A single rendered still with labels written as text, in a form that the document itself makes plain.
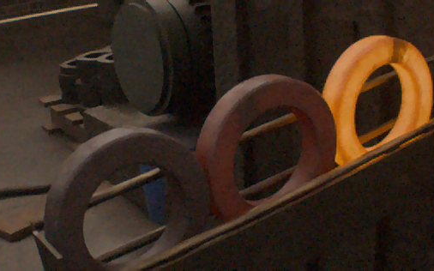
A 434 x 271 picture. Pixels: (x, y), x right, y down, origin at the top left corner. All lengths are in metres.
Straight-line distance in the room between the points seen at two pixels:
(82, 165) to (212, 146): 0.15
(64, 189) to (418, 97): 0.50
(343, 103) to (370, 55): 0.07
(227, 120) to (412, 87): 0.30
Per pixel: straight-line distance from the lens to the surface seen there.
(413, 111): 0.97
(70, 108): 3.02
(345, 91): 0.86
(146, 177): 0.79
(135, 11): 2.16
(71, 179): 0.68
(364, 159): 0.88
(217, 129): 0.76
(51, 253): 0.70
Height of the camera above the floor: 0.95
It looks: 19 degrees down
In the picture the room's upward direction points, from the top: 3 degrees counter-clockwise
